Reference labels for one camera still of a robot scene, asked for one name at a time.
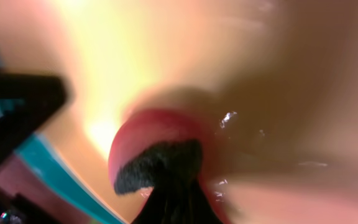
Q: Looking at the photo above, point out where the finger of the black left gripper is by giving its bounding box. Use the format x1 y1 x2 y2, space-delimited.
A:
0 71 67 165

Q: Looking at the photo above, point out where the teal plastic tray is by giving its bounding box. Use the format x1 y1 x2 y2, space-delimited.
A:
0 40 127 224

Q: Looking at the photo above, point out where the red black sponge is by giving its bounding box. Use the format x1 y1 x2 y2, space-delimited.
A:
108 108 229 224

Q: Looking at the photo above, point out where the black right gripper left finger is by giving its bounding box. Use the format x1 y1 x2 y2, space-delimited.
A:
131 139 198 224

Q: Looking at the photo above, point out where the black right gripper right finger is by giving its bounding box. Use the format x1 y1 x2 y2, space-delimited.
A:
194 180 223 224

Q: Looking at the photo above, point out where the yellow plate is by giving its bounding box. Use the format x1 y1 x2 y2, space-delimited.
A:
0 1 358 223

